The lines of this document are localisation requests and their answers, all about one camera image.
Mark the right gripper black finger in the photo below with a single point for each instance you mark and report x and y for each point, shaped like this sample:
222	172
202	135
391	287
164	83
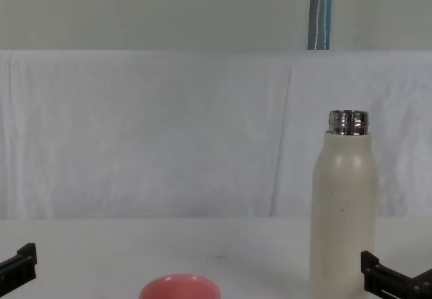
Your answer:
388	278

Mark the white table cloth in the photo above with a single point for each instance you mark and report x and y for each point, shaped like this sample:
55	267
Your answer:
236	265

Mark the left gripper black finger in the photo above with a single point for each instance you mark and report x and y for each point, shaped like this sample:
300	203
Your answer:
20	267

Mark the cream vacuum bottle steel neck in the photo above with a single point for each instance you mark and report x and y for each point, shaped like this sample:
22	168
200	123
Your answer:
342	211

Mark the white wrinkled backdrop cloth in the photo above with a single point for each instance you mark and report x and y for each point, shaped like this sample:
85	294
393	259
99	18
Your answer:
168	133

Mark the grey striped post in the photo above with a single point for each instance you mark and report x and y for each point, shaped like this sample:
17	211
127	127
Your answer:
319	8

